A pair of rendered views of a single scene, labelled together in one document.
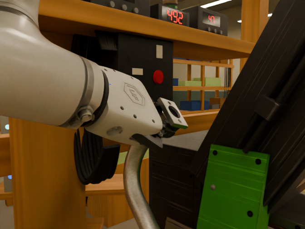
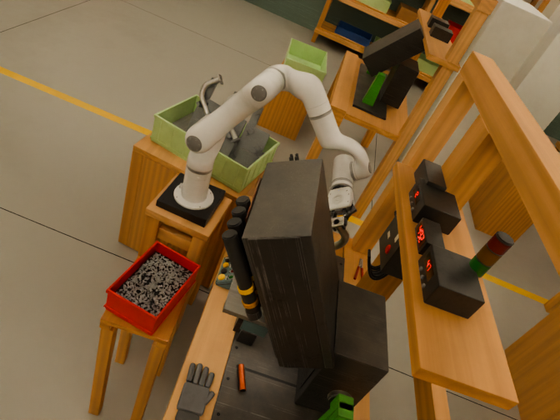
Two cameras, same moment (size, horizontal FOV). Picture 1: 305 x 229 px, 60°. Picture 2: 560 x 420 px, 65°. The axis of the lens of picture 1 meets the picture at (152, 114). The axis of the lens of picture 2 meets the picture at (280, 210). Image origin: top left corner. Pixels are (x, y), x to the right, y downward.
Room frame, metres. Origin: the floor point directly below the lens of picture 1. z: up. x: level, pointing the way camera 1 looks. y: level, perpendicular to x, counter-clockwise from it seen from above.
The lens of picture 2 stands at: (1.03, -1.19, 2.28)
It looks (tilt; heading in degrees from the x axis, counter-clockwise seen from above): 38 degrees down; 127
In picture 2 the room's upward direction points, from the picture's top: 25 degrees clockwise
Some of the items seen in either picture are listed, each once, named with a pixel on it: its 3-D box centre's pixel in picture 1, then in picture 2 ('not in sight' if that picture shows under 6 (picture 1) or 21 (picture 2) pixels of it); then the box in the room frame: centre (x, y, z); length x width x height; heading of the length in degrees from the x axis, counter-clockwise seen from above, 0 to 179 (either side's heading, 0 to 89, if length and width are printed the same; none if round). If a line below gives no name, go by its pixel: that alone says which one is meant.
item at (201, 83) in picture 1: (195, 98); not in sight; (6.56, -1.07, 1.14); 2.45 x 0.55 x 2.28; 130
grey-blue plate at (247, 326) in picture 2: not in sight; (252, 332); (0.53, -0.35, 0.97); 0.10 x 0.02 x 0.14; 43
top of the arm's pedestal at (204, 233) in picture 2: not in sight; (191, 206); (-0.24, -0.15, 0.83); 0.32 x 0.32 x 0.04; 37
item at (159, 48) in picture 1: (133, 71); (405, 246); (0.66, 0.05, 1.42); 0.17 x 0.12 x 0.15; 133
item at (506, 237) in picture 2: not in sight; (500, 243); (0.88, -0.06, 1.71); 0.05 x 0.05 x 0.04
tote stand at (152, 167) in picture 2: not in sight; (193, 201); (-0.67, 0.21, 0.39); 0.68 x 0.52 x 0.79; 33
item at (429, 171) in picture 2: not in sight; (429, 180); (0.54, 0.19, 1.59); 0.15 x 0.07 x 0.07; 133
